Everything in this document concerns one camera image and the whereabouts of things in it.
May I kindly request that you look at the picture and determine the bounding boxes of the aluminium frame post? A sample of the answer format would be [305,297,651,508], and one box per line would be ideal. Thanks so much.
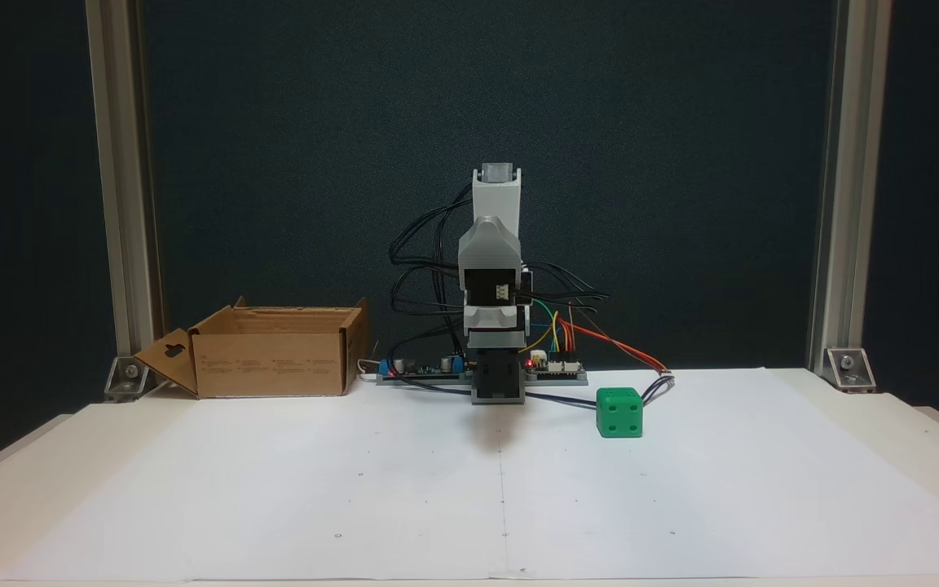
[85,0,165,361]
[806,0,894,373]

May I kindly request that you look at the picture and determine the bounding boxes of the orange and red wire pair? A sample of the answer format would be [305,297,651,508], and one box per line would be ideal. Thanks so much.
[559,300,671,377]

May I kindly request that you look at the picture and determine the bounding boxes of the black cable with white connector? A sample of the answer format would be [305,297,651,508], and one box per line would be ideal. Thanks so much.
[525,373,676,407]

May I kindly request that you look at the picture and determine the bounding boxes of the metal corner bracket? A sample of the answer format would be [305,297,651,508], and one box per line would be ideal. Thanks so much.
[824,346,877,395]
[104,355,152,403]

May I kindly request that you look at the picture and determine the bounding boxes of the black upper arm wire bundle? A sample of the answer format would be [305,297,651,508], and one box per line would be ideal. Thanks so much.
[378,265,472,396]

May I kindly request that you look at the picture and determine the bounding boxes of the green dice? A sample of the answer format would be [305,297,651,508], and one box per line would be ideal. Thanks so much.
[596,386,644,439]

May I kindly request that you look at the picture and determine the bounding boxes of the black wrist wire loop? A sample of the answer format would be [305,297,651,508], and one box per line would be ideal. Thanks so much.
[522,261,610,316]

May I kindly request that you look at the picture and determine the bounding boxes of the brown cardboard box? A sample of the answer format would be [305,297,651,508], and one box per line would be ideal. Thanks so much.
[134,296,371,400]

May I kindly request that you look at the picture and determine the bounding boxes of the black forearm wire bundle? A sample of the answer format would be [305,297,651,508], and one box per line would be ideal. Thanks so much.
[389,183,475,270]

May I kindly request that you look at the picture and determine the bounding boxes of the yellow jumper wire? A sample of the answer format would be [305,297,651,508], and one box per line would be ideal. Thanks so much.
[518,311,562,355]

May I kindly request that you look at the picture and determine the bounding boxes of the green jumper wire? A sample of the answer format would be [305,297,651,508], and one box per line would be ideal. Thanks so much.
[531,300,560,353]

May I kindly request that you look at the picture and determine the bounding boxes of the blue circuit board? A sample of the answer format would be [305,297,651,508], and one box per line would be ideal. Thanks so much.
[377,355,471,385]

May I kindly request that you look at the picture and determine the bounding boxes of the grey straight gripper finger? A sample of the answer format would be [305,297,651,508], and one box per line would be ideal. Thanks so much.
[460,217,518,249]

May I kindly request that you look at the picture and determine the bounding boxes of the circuit board with white connectors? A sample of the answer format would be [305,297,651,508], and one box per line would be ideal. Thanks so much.
[524,349,589,386]

